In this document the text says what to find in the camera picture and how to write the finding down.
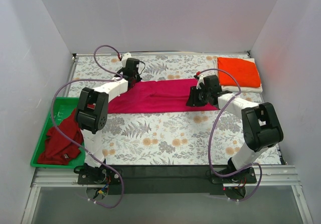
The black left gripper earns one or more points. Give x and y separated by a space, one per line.
134 78

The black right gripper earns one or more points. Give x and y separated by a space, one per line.
194 97

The magenta pink t-shirt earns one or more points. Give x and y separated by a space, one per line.
148 97

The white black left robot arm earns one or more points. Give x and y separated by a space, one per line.
92 108

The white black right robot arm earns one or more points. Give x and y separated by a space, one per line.
261 127

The floral patterned table mat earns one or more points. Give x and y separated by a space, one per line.
169 138

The folded orange t-shirt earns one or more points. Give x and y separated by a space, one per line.
244 71

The green plastic tray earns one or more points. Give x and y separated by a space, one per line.
63 107

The dark red t-shirt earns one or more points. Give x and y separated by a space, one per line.
58 150

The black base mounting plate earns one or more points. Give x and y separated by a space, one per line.
159 179

